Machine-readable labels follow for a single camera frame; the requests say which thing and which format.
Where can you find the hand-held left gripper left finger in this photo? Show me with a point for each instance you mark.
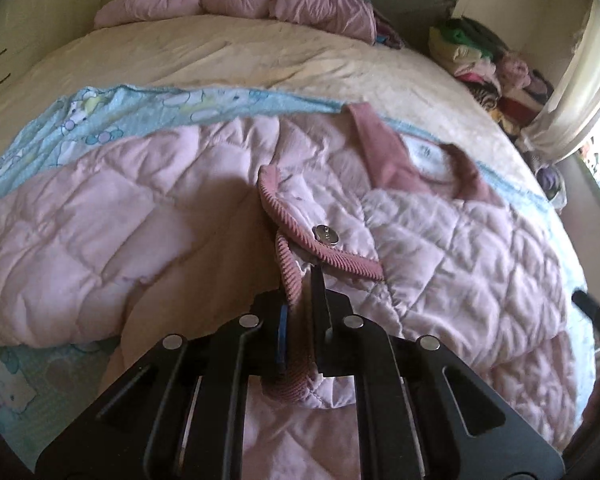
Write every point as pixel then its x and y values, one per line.
pixel 282 335

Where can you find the cream curtain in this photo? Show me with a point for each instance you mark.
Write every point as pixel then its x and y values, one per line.
pixel 575 105

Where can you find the pink quilted jacket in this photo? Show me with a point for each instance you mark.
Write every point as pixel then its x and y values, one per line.
pixel 130 220

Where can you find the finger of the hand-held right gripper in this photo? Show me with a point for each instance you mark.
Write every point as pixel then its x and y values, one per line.
pixel 592 310

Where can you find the cream bed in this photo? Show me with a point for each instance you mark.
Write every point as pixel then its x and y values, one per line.
pixel 230 55

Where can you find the blue cartoon printed blanket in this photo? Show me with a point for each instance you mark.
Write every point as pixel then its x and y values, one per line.
pixel 130 115

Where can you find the cream wardrobe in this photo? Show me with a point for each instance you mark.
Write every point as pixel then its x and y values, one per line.
pixel 40 20

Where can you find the dark striped cloth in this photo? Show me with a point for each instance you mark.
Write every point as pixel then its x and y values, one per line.
pixel 387 32

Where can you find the pile of folded clothes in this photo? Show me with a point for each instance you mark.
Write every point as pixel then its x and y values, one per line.
pixel 470 55

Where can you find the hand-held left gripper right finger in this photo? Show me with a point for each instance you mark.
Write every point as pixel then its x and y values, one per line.
pixel 320 320

